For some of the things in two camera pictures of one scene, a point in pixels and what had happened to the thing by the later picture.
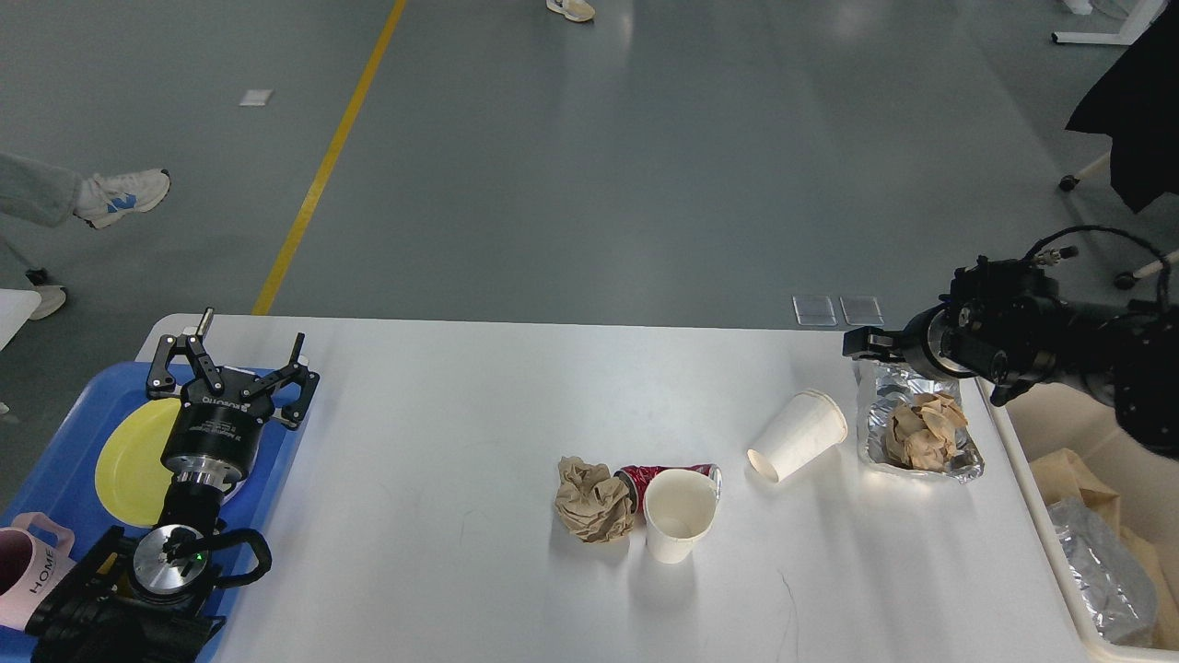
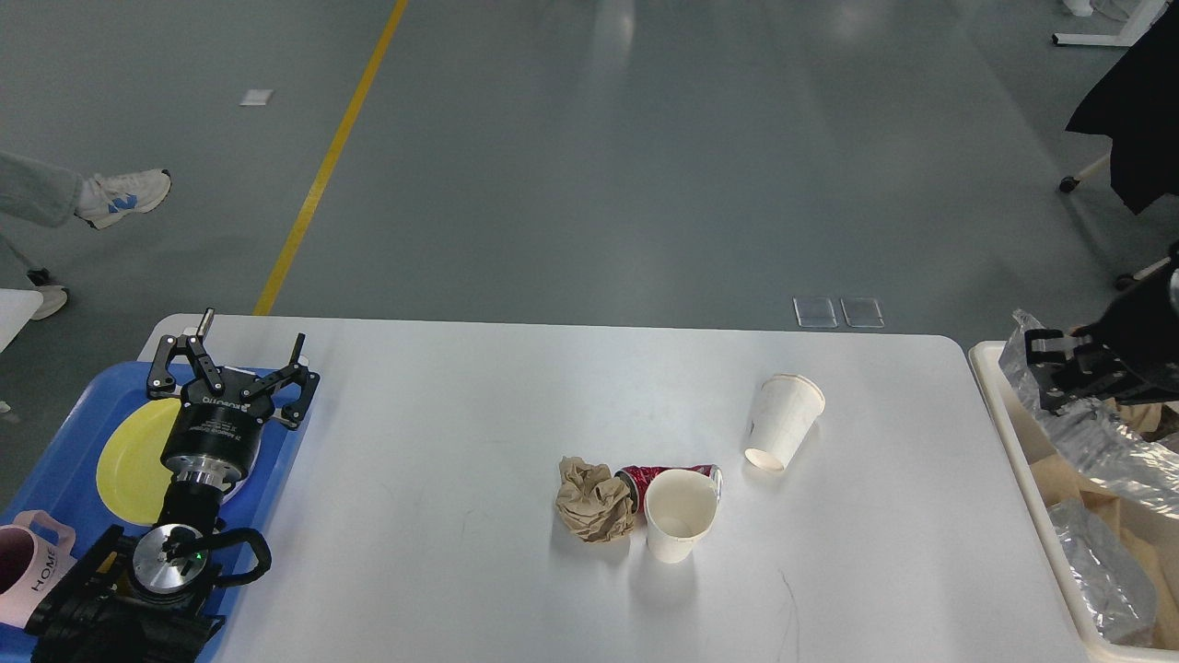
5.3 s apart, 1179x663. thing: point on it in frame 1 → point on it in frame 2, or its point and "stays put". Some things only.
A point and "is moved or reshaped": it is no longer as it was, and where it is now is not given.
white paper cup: x=811 y=425 is moved or reshaped
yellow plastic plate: x=132 y=480 stays put
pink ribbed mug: x=34 y=554 stays put
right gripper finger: x=874 y=341 → x=1086 y=356
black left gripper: x=215 y=429 stays put
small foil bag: x=884 y=386 → x=1096 y=436
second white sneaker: x=52 y=297 stays put
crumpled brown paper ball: x=591 y=505 stays put
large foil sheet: x=1118 y=587 stays put
